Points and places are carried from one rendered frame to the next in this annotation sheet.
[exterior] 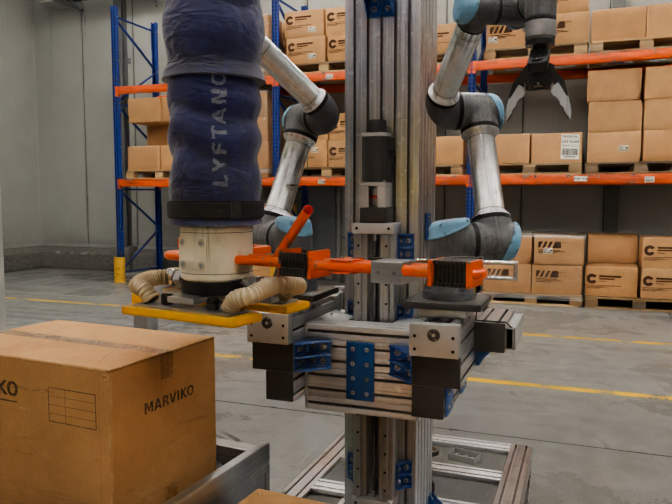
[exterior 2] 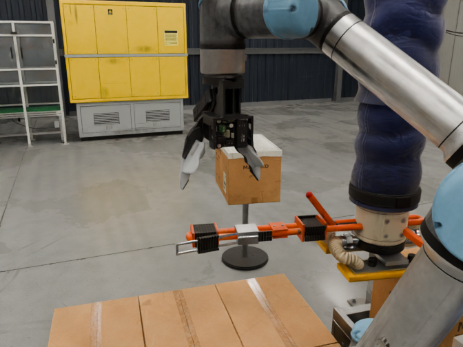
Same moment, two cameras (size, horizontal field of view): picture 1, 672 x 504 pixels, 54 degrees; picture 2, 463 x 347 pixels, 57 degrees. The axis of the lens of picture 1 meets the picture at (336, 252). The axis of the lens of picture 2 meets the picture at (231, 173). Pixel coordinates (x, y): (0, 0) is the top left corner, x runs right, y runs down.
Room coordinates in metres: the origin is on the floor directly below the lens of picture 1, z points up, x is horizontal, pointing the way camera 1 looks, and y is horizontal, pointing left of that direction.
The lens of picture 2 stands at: (2.25, -0.98, 1.77)
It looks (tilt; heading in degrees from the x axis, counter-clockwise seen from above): 17 degrees down; 139
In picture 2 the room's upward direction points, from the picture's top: straight up
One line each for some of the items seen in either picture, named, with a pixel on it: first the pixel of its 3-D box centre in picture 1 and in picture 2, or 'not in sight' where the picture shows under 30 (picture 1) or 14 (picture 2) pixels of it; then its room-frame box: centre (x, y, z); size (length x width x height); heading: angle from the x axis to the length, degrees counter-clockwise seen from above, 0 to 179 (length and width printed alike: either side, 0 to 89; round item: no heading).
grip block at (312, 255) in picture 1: (304, 262); (310, 227); (1.44, 0.07, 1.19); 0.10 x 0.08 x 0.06; 149
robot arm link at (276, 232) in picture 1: (292, 237); not in sight; (2.11, 0.14, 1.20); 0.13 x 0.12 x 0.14; 39
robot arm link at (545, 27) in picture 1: (539, 32); (224, 63); (1.68, -0.50, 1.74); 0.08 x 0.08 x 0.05
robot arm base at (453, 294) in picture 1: (448, 280); not in sight; (1.93, -0.33, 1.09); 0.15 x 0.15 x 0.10
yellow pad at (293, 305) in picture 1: (242, 296); (391, 263); (1.65, 0.23, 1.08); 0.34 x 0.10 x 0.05; 59
